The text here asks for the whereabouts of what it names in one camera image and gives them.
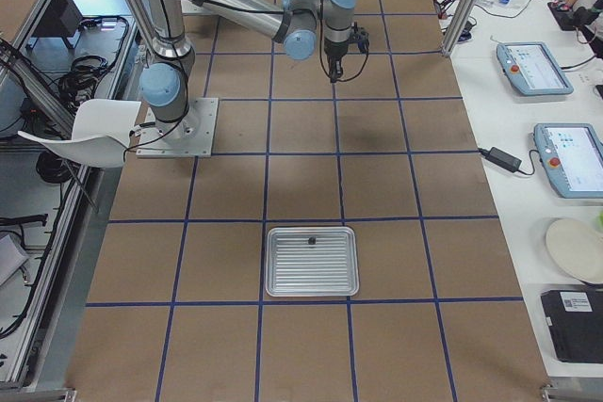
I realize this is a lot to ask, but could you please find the blue teach pendant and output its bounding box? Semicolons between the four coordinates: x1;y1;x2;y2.
496;41;574;96
533;123;602;199

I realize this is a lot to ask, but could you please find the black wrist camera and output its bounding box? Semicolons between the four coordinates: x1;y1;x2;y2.
350;24;370;55

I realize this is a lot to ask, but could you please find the cream round plate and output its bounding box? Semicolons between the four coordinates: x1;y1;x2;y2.
546;218;602;285

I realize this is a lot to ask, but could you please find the white plastic chair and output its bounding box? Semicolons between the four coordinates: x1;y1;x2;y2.
18;99;141;169

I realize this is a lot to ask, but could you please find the blue teach pendant near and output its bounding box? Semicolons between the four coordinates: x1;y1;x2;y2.
533;123;602;199

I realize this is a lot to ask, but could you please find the ribbed metal tray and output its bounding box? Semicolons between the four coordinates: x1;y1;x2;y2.
265;226;360;297

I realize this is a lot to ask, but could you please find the aluminium frame post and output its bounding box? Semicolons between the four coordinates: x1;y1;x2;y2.
440;0;495;58

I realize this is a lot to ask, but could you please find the black flat box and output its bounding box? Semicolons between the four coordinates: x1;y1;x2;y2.
541;290;602;364

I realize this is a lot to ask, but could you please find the blue teach pendant far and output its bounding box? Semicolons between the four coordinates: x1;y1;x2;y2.
496;41;574;96

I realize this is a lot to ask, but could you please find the black power adapter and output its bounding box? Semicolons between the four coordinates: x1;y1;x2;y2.
479;147;522;173

